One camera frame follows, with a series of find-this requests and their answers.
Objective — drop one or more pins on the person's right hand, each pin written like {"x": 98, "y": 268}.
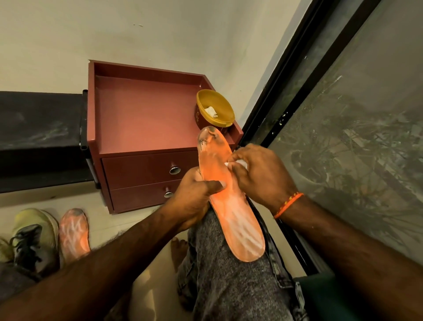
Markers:
{"x": 264, "y": 178}

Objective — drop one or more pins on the person's left hand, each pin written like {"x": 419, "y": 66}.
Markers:
{"x": 190, "y": 201}

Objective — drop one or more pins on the person's right thumb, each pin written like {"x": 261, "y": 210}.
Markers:
{"x": 237, "y": 174}

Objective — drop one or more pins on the person's left thumb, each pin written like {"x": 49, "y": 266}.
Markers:
{"x": 214, "y": 187}

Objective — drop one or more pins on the small white cloth piece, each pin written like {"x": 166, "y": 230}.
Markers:
{"x": 242, "y": 163}

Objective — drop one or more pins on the orange shoe insole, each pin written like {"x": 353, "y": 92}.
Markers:
{"x": 231, "y": 215}
{"x": 74, "y": 236}

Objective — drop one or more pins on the person's right forearm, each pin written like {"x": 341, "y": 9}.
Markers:
{"x": 357, "y": 258}

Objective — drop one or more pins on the person's left forearm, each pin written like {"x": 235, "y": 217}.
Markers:
{"x": 86, "y": 271}

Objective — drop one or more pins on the silver drawer knob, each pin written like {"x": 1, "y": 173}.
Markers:
{"x": 168, "y": 192}
{"x": 174, "y": 169}

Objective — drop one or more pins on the crumpled white tissue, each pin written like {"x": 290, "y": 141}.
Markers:
{"x": 211, "y": 111}

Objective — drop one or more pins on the yellow and brown bowl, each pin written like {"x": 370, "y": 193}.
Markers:
{"x": 216, "y": 105}

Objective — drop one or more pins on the person's bare foot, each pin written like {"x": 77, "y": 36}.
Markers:
{"x": 178, "y": 253}

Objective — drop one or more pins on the red cabinet drawer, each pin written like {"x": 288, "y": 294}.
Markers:
{"x": 138, "y": 170}
{"x": 138, "y": 196}

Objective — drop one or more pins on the person's grey jeans leg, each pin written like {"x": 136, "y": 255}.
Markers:
{"x": 228, "y": 284}

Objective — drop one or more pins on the red wooden bedside cabinet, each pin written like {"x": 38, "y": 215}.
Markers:
{"x": 138, "y": 122}

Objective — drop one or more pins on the dusty window glass pane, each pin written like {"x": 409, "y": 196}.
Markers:
{"x": 357, "y": 132}

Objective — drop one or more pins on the dark green seat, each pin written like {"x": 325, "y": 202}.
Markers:
{"x": 327, "y": 297}

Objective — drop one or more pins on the black stone bench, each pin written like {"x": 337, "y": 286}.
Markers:
{"x": 36, "y": 132}

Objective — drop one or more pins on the pale green sneaker black laces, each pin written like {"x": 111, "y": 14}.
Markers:
{"x": 34, "y": 241}

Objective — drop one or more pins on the black window frame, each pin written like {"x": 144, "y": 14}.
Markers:
{"x": 290, "y": 86}

